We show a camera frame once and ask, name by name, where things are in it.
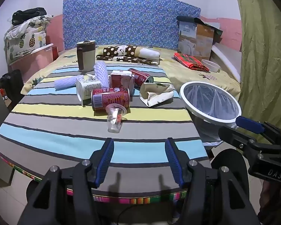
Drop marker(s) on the clear plastic container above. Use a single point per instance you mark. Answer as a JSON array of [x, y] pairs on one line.
[[210, 66]]

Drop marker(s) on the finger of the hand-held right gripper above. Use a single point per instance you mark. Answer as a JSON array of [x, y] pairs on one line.
[[234, 138], [249, 124]]

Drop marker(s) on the black round stool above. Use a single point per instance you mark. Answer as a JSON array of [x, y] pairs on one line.
[[227, 166]]

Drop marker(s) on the green curtain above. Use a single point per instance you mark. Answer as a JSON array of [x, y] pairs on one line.
[[260, 51]]

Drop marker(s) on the dark red box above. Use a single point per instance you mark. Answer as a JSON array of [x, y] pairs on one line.
[[55, 54]]

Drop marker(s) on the pink storage box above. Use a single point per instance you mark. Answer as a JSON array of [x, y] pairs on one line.
[[35, 61]]

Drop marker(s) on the clear plastic cup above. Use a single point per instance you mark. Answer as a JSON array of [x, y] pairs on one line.
[[114, 121]]

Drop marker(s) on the red toy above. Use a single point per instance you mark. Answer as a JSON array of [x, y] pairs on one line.
[[5, 99]]

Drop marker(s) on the brown polka dot blanket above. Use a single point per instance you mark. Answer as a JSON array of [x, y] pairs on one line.
[[114, 50]]

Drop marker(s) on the black rolled cloth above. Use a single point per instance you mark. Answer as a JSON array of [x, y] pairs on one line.
[[187, 18]]

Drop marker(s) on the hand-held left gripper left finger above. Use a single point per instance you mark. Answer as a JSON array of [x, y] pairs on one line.
[[105, 161]]

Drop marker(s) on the blue floral headboard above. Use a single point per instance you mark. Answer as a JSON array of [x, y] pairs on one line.
[[131, 16]]

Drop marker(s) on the beige paper bag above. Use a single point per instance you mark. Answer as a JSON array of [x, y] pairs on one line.
[[154, 93]]

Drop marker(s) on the white bed frame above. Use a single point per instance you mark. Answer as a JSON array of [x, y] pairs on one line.
[[227, 61]]

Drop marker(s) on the red plaid cloth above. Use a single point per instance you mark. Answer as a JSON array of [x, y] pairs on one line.
[[189, 61]]

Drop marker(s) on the short white foam fruit net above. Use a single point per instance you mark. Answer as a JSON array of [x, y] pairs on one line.
[[65, 83]]

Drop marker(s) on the red drink can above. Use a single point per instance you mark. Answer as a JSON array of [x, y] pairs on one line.
[[139, 76], [110, 98]]

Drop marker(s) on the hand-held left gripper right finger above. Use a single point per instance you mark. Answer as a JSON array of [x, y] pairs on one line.
[[174, 161]]

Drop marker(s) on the pineapple print quilt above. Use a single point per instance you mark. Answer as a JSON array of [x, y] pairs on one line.
[[25, 39]]

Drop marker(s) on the brown and beige jug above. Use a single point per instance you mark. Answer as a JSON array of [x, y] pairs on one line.
[[85, 56]]

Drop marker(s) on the cardboard quilt box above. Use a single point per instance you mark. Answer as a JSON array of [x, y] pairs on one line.
[[192, 42]]

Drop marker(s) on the white rolled towel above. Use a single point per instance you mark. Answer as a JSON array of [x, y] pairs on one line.
[[151, 53]]

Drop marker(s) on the black suitcase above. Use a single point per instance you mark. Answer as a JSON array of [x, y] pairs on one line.
[[11, 84]]

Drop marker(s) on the long white foam fruit net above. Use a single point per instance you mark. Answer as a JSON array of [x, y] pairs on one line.
[[101, 72]]

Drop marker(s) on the white trash bin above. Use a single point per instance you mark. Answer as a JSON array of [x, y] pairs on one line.
[[201, 116]]

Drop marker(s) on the white yogurt cup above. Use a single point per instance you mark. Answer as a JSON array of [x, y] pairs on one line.
[[87, 86]]

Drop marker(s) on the black bag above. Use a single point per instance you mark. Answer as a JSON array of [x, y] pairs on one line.
[[28, 14]]

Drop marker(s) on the yellow bedsheet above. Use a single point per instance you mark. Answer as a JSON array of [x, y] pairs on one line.
[[185, 79]]

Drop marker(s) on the red and white carton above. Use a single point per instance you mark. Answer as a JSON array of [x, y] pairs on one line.
[[119, 79]]

